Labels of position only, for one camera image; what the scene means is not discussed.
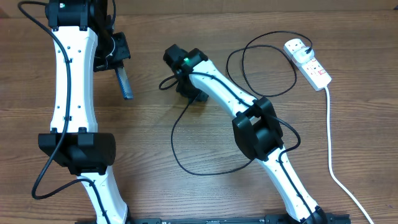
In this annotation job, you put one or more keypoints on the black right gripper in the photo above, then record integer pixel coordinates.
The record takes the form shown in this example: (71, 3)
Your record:
(182, 89)

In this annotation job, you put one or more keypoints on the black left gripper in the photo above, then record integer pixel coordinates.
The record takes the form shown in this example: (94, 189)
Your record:
(124, 53)

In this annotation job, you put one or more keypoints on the blue Galaxy smartphone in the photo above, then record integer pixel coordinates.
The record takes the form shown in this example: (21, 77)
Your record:
(124, 83)

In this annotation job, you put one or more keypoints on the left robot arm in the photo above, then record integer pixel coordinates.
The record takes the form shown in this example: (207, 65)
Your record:
(85, 42)

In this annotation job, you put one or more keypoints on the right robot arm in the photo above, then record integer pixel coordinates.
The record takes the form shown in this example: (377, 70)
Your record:
(257, 130)

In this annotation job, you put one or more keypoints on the white charger plug adapter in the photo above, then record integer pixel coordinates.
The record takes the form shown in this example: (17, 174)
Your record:
(303, 55)

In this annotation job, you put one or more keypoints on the white power strip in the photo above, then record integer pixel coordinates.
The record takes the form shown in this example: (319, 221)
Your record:
(313, 71)

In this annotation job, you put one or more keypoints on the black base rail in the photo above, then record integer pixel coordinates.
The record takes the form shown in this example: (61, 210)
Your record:
(268, 219)

